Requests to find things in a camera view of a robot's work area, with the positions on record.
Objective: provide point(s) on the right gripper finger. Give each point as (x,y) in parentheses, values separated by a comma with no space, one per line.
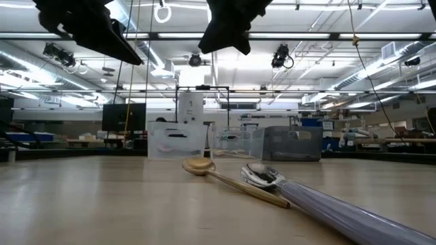
(216,41)
(244,41)

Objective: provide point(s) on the white panel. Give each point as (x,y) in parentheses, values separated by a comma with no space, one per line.
(190,109)

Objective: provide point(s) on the overhead light bar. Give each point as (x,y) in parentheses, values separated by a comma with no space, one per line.
(289,35)

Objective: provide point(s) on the silver ventilation duct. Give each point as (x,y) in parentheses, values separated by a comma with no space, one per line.
(30,64)
(374,68)

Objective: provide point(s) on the wooden table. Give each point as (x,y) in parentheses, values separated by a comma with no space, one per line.
(415,140)

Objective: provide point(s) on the frosted plastic bin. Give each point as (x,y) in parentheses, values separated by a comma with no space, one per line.
(160,136)

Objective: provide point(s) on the white vent unit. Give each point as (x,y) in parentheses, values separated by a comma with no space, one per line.
(391,50)

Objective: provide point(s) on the person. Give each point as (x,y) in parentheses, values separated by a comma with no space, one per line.
(160,119)

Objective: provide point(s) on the clear plastic bin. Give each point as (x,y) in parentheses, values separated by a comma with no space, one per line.
(221,143)

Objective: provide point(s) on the black desk monitor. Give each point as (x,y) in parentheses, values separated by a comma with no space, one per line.
(6,114)

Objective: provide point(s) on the black stand frame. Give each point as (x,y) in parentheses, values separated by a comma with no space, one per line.
(202,87)

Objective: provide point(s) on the grey plastic bin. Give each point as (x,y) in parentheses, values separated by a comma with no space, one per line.
(293,146)

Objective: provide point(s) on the blue storage bin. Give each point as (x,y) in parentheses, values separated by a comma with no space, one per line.
(34,137)

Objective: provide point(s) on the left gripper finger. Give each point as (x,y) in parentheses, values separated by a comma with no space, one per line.
(109,44)

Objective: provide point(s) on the blue box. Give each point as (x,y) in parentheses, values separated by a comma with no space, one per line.
(310,122)

